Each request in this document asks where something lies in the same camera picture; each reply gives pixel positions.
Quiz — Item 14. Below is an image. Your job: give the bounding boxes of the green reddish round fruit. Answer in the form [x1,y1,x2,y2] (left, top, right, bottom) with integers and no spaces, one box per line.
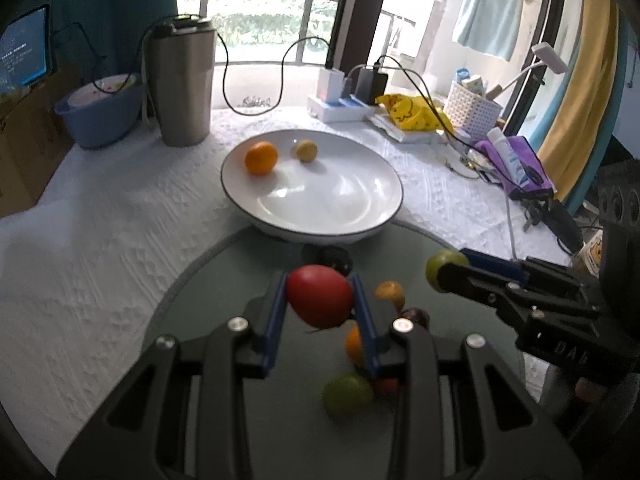
[322,372,375,421]

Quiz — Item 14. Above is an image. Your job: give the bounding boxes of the white lotion tube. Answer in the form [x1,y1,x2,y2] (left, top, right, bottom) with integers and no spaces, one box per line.
[487,127,531,186]

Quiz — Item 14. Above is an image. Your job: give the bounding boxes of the tablet with lit screen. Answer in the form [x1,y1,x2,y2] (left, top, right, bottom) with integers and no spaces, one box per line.
[0,5,53,93]

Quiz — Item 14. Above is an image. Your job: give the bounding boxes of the orange tangerine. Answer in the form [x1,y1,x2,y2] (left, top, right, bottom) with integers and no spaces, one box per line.
[345,325,366,367]

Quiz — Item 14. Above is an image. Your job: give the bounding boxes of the dark window frame post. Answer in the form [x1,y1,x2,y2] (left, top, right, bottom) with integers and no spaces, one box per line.
[325,0,396,68]

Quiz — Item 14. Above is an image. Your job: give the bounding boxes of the small orange kumquat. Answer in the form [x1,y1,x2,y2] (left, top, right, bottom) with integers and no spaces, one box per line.
[375,281,406,311]

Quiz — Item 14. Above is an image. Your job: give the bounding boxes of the stainless steel tumbler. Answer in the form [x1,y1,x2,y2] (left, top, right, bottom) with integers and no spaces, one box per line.
[144,16,217,147]

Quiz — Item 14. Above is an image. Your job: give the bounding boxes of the grey round placemat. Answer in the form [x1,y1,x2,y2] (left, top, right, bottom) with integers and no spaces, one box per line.
[141,220,526,480]

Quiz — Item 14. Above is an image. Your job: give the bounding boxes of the cardboard box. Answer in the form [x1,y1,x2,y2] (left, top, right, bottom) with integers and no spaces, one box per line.
[0,65,83,218]

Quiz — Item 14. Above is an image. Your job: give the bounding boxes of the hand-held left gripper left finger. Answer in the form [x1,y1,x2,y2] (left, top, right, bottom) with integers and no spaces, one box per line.
[56,271,291,480]

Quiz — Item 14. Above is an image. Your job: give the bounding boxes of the yellowish small fruit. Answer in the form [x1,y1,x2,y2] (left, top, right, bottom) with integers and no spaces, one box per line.
[291,140,319,163]

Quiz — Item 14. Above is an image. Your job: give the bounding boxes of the white plastic basket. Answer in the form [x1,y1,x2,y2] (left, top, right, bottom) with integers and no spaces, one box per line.
[444,80,503,140]

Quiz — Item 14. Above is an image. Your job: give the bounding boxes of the yellow duck print bag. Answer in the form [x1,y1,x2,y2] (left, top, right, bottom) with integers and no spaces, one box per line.
[375,92,453,132]

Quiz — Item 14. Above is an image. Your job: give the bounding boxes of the light blue hanging towel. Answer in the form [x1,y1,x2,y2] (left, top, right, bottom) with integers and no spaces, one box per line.
[451,0,526,62]

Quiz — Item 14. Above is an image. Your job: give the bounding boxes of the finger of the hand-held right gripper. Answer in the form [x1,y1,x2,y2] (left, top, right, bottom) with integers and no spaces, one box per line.
[436,261,548,332]
[459,247,532,284]

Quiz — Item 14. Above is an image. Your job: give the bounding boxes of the white pink dish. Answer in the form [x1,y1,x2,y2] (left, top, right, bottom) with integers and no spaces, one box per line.
[67,75,137,111]

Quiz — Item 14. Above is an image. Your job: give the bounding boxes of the person's right hand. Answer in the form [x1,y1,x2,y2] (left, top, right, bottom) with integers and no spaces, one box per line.
[572,376,603,405]

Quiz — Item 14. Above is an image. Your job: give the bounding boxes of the white round plate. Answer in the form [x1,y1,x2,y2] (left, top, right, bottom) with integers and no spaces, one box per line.
[221,129,405,245]

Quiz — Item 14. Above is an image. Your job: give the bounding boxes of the white desk lamp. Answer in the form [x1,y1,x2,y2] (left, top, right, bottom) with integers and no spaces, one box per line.
[492,42,568,100]

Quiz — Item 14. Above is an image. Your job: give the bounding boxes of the dark plum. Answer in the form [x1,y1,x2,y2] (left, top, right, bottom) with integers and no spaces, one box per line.
[400,307,431,331]
[320,246,353,276]

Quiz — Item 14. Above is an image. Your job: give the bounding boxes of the black charger cable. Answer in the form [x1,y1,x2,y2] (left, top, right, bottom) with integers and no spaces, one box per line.
[212,30,335,116]

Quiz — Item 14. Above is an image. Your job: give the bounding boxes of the purple cloth pouch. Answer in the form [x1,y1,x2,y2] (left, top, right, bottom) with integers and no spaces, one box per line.
[474,135,556,200]

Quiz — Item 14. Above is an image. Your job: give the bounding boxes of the white power strip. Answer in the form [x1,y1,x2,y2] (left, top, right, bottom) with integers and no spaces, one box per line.
[306,94,376,123]

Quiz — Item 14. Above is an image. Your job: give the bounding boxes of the toiletries in basket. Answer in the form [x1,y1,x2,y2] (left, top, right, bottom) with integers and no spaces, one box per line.
[452,67,488,96]

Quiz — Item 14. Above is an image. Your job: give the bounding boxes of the blue plastic bowl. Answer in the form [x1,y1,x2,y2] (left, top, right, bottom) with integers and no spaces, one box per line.
[54,74,143,150]

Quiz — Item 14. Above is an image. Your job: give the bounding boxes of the large orange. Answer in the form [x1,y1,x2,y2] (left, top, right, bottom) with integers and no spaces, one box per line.
[244,141,279,176]

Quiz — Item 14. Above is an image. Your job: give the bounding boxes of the black tablet cable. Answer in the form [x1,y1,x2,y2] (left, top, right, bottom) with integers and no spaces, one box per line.
[50,21,110,81]

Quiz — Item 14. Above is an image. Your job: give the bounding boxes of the yellow curtain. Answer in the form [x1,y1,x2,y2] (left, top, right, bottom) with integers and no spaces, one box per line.
[537,0,621,211]

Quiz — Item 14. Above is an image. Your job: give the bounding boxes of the white textured tablecloth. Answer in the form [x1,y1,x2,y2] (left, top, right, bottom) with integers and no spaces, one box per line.
[0,105,573,476]

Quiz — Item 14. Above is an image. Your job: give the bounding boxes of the dark blue curtain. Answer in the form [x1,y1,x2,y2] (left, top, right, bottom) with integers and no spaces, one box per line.
[30,0,178,106]

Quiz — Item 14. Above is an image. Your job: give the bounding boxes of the black charger plug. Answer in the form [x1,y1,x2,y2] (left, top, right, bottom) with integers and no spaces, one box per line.
[354,66,388,106]

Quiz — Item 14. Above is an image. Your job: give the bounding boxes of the red tomato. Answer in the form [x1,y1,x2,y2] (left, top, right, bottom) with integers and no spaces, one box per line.
[286,265,355,330]

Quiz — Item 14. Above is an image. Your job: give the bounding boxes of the white charger plug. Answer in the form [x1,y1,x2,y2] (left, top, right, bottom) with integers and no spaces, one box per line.
[317,67,346,103]

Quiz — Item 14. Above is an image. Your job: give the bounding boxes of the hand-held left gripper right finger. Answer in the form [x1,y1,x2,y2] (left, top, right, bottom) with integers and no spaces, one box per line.
[350,272,583,480]

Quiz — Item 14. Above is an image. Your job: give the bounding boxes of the white napkin pack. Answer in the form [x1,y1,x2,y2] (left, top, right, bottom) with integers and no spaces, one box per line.
[370,112,451,145]

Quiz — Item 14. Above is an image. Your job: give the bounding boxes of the white duck cup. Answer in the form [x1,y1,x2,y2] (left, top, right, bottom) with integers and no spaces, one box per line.
[572,232,606,277]

